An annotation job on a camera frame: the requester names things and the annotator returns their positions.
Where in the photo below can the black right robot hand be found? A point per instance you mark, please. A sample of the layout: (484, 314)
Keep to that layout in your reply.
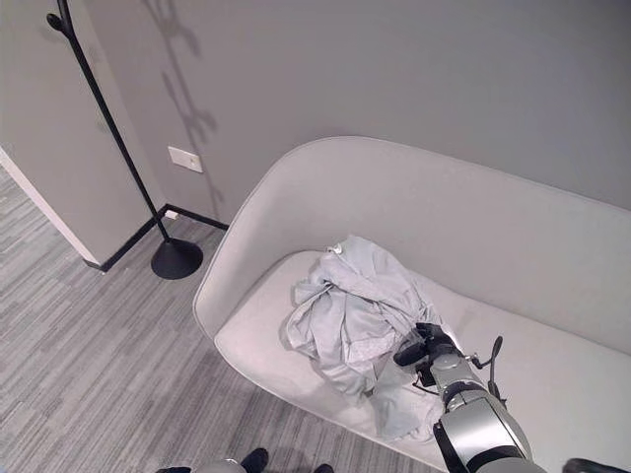
(411, 354)

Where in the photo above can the grey garment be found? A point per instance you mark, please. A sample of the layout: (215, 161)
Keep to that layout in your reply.
(345, 315)

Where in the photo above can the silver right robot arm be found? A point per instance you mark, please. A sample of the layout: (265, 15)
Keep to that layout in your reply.
(473, 424)

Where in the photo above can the light grey fabric sofa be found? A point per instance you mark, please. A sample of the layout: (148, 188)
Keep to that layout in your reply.
(374, 197)

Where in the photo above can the black floor coat rack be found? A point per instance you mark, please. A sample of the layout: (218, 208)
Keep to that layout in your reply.
(176, 258)

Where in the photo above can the dark right robot foot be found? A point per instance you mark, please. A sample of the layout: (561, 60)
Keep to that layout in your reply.
(323, 468)

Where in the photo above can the dark robot foot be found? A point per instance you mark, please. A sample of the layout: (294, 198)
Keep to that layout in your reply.
(323, 468)
(255, 462)

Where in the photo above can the dark left robot foot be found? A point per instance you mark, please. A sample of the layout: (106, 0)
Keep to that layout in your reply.
(255, 462)

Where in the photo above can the silver robot torso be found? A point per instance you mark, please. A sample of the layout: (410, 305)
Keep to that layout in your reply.
(217, 466)

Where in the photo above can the small white baseboard socket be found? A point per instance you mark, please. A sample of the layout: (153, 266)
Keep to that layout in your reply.
(171, 214)

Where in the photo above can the black baseboard strip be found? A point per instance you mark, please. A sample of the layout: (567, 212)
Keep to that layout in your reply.
(130, 241)

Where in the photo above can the white wall outlet plate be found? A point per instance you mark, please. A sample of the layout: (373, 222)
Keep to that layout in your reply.
(185, 159)

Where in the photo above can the white wall corner trim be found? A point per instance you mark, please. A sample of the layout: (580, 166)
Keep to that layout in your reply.
(44, 199)

